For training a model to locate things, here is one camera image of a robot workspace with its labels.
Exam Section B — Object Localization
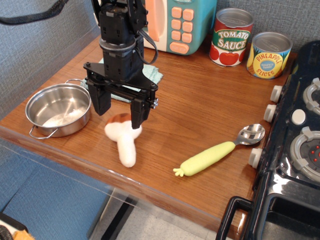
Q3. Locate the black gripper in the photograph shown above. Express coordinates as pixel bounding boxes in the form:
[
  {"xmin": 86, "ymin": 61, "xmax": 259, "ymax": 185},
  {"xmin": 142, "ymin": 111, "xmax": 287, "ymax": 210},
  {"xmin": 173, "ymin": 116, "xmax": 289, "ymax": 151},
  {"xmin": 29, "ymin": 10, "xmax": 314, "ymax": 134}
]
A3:
[{"xmin": 83, "ymin": 62, "xmax": 159, "ymax": 130}]

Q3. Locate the white plush mushroom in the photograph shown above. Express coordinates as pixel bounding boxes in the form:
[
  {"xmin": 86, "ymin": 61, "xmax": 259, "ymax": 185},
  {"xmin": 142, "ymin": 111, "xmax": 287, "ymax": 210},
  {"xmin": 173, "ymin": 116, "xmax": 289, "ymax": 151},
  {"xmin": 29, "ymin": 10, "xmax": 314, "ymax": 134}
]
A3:
[{"xmin": 104, "ymin": 113, "xmax": 143, "ymax": 168}]

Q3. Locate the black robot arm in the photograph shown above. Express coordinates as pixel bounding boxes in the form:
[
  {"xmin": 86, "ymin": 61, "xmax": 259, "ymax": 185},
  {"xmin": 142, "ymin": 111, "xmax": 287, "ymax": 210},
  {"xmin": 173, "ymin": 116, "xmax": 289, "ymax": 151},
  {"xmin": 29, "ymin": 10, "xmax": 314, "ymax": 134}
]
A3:
[{"xmin": 83, "ymin": 0, "xmax": 158, "ymax": 129}]

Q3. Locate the stainless steel pot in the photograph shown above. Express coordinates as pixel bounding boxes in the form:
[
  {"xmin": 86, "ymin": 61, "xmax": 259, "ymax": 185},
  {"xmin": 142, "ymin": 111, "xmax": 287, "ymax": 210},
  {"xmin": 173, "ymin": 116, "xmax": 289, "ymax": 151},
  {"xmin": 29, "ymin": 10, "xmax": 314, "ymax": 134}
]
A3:
[{"xmin": 25, "ymin": 79, "xmax": 92, "ymax": 140}]

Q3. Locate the light blue folded cloth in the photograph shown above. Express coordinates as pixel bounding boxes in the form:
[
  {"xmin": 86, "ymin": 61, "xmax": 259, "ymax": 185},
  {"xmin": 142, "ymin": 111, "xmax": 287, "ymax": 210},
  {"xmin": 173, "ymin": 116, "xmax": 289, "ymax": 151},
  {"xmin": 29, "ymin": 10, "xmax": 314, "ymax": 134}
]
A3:
[{"xmin": 81, "ymin": 58, "xmax": 163, "ymax": 103}]

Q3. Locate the teal toy microwave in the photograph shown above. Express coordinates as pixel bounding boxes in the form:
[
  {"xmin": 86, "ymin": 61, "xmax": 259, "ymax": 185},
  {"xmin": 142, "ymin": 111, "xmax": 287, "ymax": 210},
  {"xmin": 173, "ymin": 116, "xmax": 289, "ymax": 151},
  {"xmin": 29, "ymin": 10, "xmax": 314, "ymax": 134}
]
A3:
[{"xmin": 142, "ymin": 0, "xmax": 217, "ymax": 56}]

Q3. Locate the tomato sauce can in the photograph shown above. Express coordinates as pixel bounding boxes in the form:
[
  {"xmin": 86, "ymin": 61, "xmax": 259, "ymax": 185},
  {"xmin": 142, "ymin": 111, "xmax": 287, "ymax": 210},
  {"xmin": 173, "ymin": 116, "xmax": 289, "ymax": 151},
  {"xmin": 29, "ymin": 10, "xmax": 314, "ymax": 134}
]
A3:
[{"xmin": 209, "ymin": 8, "xmax": 254, "ymax": 67}]

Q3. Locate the pineapple slices can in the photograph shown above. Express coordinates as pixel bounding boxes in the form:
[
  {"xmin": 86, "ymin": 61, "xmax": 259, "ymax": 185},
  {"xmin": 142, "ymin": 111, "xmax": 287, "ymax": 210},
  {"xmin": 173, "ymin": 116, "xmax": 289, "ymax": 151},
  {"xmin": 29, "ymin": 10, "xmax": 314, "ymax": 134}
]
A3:
[{"xmin": 246, "ymin": 32, "xmax": 293, "ymax": 80}]

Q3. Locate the black toy stove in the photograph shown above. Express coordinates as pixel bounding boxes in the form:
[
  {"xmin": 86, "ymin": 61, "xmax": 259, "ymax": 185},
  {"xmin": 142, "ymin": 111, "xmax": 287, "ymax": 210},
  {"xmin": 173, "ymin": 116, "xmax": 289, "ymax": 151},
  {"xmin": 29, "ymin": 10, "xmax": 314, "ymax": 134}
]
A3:
[{"xmin": 216, "ymin": 40, "xmax": 320, "ymax": 240}]

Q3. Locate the black cable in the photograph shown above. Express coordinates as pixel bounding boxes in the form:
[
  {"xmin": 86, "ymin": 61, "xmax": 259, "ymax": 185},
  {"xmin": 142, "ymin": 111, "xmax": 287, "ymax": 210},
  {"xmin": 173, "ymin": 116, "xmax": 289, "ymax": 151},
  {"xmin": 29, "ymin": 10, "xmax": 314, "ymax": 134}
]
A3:
[{"xmin": 0, "ymin": 0, "xmax": 70, "ymax": 25}]

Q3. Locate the spoon with yellow handle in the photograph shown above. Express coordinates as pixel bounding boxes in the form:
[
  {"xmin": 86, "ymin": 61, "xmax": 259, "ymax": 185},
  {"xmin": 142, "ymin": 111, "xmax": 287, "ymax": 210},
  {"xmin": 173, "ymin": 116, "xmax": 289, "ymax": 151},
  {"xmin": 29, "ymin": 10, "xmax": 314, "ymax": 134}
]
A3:
[{"xmin": 173, "ymin": 123, "xmax": 266, "ymax": 177}]

